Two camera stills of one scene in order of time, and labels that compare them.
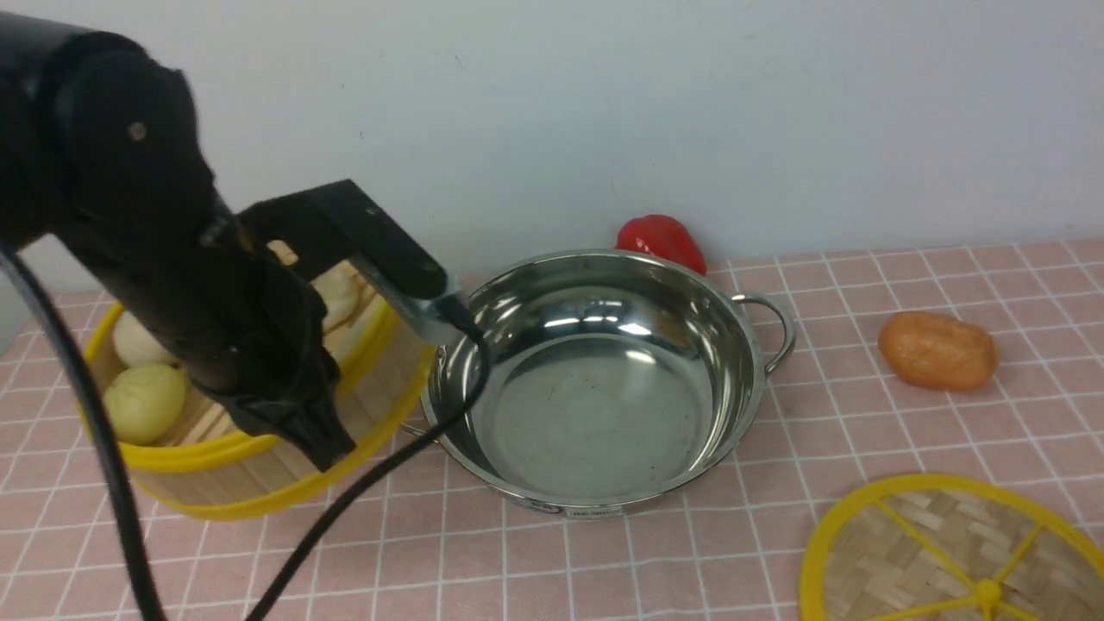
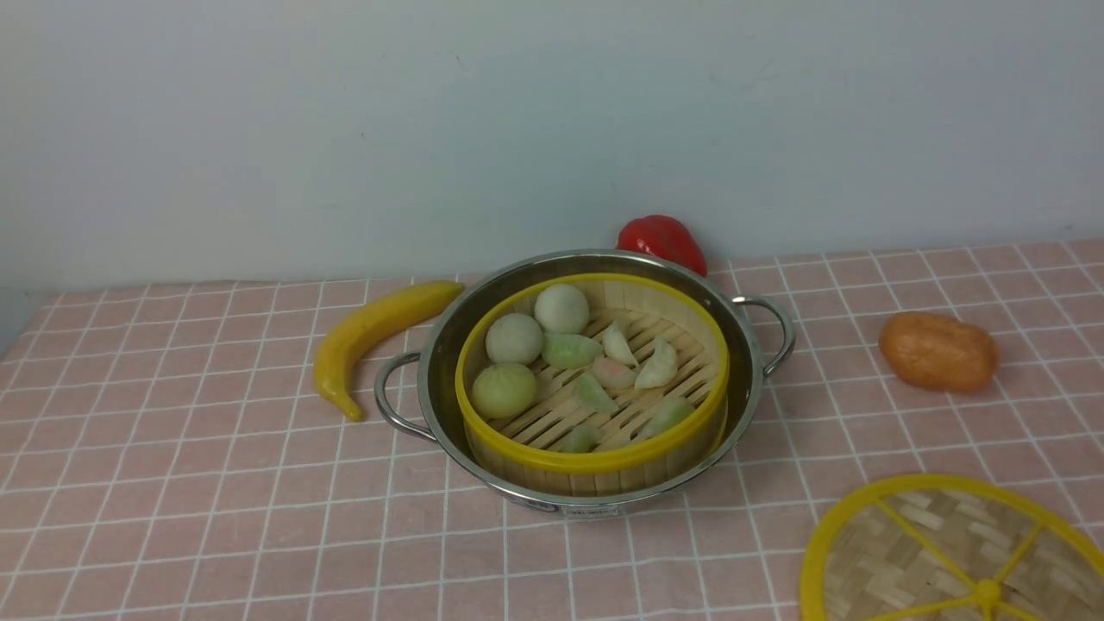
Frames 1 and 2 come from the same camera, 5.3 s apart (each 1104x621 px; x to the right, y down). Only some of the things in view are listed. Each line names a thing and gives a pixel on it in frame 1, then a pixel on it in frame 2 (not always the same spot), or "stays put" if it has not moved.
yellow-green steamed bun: x=145 y=404 -> x=503 y=390
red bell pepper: x=663 y=238 stays put
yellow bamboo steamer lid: x=957 y=548 stays put
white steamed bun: x=342 y=290 -> x=561 y=309
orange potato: x=937 y=351 stays put
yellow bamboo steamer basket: x=210 y=468 -> x=592 y=385
